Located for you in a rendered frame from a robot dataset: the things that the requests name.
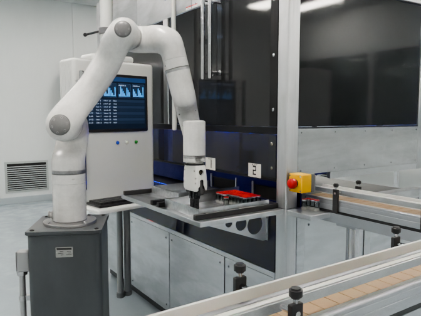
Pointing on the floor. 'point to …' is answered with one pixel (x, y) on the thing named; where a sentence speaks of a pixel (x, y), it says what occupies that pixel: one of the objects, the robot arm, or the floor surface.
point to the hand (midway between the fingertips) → (194, 204)
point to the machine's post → (287, 134)
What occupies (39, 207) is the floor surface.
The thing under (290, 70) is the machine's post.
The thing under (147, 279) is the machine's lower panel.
